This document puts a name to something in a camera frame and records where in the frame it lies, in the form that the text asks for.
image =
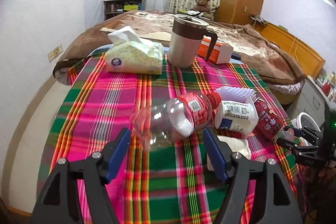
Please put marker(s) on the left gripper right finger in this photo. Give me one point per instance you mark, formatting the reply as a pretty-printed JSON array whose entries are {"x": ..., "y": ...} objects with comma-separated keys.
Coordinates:
[{"x": 274, "y": 202}]

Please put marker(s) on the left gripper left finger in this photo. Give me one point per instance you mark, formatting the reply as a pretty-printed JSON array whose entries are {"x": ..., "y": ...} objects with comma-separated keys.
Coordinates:
[{"x": 59, "y": 202}]

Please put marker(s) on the beige paper bag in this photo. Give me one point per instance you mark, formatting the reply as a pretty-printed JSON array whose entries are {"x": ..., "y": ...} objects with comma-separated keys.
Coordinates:
[{"x": 233, "y": 147}]

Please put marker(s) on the tissue pack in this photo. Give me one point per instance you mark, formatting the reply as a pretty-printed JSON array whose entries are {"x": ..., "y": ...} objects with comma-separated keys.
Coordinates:
[{"x": 132, "y": 54}]

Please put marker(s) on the red drink can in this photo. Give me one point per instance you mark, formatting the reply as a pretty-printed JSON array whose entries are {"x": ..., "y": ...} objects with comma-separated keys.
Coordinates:
[{"x": 269, "y": 123}]

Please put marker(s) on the white trash bin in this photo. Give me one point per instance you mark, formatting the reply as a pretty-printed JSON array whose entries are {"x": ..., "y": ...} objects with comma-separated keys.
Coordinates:
[{"x": 305, "y": 120}]

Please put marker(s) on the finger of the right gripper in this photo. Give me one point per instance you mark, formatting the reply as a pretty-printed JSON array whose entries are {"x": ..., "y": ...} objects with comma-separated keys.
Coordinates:
[
  {"x": 289, "y": 145},
  {"x": 307, "y": 133}
]

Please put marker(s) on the red thermos jar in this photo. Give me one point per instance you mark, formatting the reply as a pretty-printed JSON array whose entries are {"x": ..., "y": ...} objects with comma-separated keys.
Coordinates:
[{"x": 326, "y": 88}]

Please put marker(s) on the white yogurt cup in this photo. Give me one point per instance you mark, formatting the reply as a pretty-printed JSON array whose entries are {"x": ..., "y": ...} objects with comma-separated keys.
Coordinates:
[{"x": 237, "y": 117}]

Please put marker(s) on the clear plastic cup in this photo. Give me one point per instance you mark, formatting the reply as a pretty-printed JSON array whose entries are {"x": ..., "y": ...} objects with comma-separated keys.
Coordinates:
[{"x": 286, "y": 133}]

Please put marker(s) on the orange white small box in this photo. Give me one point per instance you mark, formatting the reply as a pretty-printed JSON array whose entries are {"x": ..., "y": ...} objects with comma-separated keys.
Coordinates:
[{"x": 221, "y": 54}]

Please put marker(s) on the wooden headboard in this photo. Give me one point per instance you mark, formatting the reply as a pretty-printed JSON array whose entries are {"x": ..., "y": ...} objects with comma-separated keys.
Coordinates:
[{"x": 309, "y": 59}]

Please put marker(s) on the wall power outlet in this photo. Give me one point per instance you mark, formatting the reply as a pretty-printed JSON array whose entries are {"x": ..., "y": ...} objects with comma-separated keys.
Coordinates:
[{"x": 55, "y": 53}]

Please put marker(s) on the teddy bear with santa hat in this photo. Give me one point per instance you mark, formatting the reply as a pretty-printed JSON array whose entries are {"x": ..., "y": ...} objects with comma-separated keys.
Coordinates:
[{"x": 203, "y": 8}]

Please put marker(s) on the clear plastic bottle red label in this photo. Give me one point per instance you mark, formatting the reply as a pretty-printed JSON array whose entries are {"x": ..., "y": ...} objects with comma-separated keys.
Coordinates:
[{"x": 163, "y": 125}]

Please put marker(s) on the plaid pink green tablecloth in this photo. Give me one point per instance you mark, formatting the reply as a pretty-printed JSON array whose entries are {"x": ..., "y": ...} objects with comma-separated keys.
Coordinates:
[{"x": 168, "y": 185}]

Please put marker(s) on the brown white travel mug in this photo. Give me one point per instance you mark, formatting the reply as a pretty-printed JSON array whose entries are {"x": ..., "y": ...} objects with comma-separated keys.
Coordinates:
[{"x": 186, "y": 37}]

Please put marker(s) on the bed with brown blanket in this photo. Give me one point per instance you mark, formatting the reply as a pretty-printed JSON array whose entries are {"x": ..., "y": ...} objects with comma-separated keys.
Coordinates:
[{"x": 281, "y": 73}]

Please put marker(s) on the grey drawer nightstand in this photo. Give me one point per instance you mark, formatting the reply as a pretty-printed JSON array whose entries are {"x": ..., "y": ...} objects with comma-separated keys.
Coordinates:
[{"x": 311, "y": 101}]

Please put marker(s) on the cluttered shelf desk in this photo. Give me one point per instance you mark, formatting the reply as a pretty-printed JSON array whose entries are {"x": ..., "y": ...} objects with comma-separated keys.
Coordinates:
[{"x": 114, "y": 8}]

